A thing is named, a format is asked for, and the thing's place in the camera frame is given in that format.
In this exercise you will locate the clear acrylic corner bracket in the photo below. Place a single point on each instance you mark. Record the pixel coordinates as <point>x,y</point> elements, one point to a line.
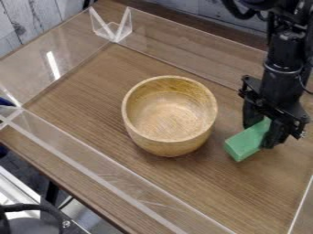
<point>112,31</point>

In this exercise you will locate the green rectangular block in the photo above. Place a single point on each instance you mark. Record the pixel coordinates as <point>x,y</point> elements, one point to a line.
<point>245,143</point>

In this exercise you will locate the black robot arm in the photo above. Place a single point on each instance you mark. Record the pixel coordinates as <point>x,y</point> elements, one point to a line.
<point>289,29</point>

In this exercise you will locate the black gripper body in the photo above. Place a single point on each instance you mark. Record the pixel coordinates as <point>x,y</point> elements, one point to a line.
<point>275,94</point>

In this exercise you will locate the black table leg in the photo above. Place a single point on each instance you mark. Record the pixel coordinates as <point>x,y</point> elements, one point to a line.
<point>52,193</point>

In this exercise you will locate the clear acrylic enclosure wall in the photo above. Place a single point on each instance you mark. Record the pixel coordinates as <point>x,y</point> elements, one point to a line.
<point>64,82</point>

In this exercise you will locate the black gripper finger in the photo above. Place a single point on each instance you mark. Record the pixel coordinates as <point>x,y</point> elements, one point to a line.
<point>277,134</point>
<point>251,115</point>

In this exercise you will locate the brown wooden bowl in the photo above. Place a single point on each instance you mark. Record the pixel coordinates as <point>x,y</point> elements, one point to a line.
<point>168,113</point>

